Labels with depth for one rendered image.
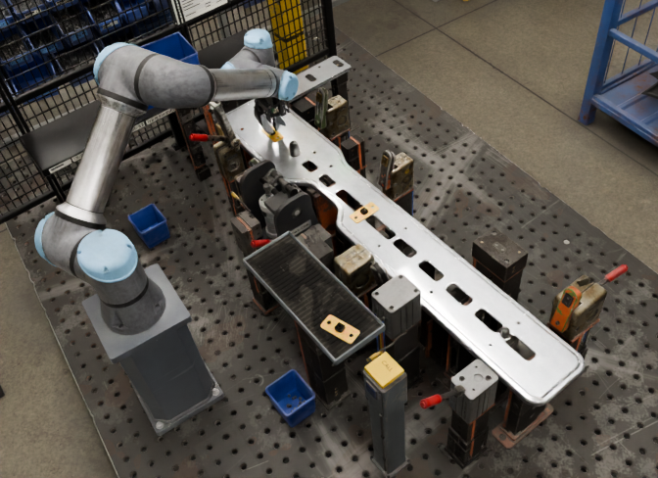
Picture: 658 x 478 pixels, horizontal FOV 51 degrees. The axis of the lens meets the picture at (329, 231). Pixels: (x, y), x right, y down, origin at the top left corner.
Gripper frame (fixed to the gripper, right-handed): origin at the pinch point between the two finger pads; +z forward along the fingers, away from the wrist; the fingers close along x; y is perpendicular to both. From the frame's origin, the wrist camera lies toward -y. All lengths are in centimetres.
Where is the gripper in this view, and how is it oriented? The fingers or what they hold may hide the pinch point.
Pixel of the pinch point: (271, 128)
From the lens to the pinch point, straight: 222.8
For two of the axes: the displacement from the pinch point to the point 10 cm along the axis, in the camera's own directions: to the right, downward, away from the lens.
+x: 7.9, -5.0, 3.5
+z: 0.9, 6.6, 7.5
